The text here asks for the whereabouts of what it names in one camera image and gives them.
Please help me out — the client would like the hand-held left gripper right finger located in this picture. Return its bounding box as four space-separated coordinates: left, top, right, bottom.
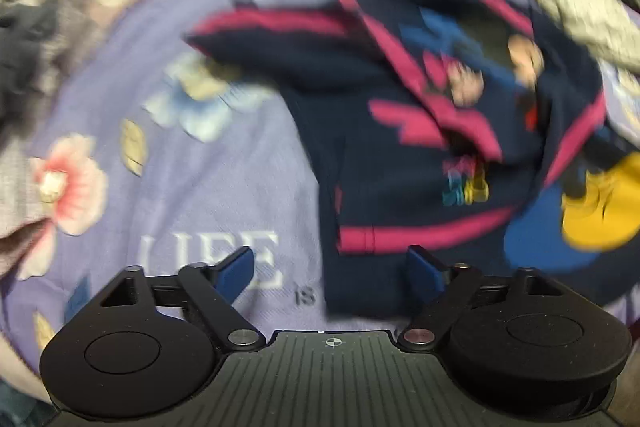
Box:
396 245 564 353

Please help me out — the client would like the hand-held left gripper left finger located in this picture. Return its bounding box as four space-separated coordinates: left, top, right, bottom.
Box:
101 246 267 352

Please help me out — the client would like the navy shirt with pink stripes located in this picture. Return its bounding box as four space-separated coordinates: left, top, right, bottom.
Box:
184 0 640 321

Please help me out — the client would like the purple floral bedsheet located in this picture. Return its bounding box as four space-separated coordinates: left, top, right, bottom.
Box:
0 0 640 358

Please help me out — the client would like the pinkish grey blanket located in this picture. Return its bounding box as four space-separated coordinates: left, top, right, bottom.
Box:
0 0 168 280

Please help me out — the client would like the white dotted cloth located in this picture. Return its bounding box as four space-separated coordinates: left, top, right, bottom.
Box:
524 0 640 75

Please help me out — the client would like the dark cloth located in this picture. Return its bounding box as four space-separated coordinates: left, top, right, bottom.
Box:
0 1 63 130

